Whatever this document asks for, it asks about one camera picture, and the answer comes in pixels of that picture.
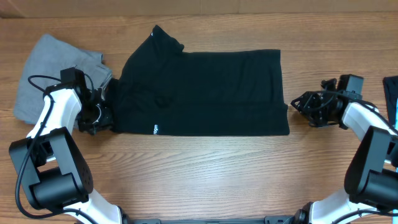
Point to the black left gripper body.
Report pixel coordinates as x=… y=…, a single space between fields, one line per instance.
x=94 y=117

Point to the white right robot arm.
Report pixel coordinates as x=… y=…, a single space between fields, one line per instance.
x=369 y=188

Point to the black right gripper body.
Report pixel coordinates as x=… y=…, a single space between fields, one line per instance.
x=317 y=111

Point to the light blue item right edge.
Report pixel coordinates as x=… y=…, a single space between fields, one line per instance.
x=396 y=119

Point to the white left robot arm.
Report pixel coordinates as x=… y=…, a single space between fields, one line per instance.
x=53 y=177

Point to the dark garment at right edge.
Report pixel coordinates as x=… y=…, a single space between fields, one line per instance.
x=390 y=91

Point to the folded grey shorts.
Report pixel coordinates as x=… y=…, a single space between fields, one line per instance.
x=48 y=57

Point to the black t-shirt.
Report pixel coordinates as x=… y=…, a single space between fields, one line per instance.
x=164 y=90

